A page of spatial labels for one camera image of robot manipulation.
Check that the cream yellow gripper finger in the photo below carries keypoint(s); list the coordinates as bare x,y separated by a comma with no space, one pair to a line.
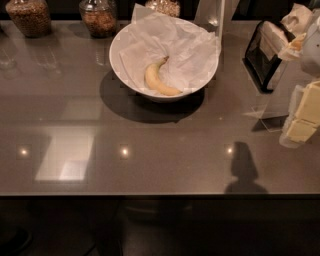
304,115

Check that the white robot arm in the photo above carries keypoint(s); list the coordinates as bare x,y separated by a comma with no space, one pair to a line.
310,55

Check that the metallic stand behind bowl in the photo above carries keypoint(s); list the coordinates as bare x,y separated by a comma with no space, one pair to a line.
213,14

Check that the white bowl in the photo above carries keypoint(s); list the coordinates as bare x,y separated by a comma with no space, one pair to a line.
193,55

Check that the yellow banana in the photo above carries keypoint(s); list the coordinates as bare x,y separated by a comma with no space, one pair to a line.
152,79

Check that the clear acrylic sign stand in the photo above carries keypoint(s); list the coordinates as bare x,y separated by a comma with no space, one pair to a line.
269,106

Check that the black mesh napkin holder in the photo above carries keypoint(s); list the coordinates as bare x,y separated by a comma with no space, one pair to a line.
261,56

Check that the white crumpled paper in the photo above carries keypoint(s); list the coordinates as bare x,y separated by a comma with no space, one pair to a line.
167,57

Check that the glass jar of cereal right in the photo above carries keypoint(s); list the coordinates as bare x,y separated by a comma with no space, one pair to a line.
168,7

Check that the glass jar of nuts middle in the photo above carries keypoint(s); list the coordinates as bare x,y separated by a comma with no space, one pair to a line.
99,17

